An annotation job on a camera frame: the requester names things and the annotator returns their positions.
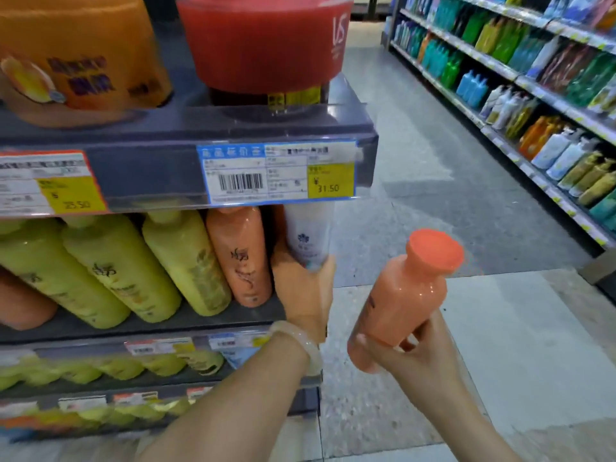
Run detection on person's right forearm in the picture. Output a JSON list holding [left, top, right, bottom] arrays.
[[409, 380, 524, 462]]

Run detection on white bottle with flower print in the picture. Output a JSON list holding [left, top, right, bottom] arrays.
[[283, 202, 336, 273]]

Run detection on row of yellow bottle tops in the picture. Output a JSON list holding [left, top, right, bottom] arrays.
[[0, 350, 225, 429]]

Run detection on blue-bordered price tag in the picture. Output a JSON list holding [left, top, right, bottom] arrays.
[[196, 140, 358, 208]]

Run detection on person's right hand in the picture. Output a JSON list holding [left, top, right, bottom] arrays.
[[356, 310, 463, 413]]

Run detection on rows of assorted colourful bottles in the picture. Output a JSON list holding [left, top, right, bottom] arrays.
[[392, 0, 616, 234]]

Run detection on person's left hand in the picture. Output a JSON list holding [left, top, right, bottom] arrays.
[[271, 239, 337, 343]]

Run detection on orange bottle with round cap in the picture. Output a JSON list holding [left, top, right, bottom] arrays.
[[347, 229, 465, 375]]

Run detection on red-bordered price tag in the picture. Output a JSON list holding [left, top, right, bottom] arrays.
[[0, 151, 108, 218]]

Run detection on pale jade bangle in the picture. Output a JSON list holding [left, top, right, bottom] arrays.
[[267, 321, 323, 377]]

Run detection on orange shampoo bottle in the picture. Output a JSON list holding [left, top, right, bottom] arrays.
[[205, 207, 273, 309], [0, 268, 59, 331]]

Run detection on yellow-green shampoo bottle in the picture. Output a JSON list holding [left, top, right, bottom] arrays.
[[61, 214, 183, 324], [142, 210, 233, 317], [0, 218, 131, 330]]

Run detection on person's left forearm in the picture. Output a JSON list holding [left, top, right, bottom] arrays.
[[137, 332, 310, 462]]

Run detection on grey store shelf unit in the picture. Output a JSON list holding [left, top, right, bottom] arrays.
[[0, 0, 380, 445]]

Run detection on large orange tub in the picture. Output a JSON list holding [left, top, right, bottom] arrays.
[[0, 0, 174, 129]]

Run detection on long wall shelving rack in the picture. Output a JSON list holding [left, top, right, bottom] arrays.
[[382, 0, 616, 252]]

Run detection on large red tub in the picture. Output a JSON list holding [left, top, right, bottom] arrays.
[[175, 0, 355, 95]]

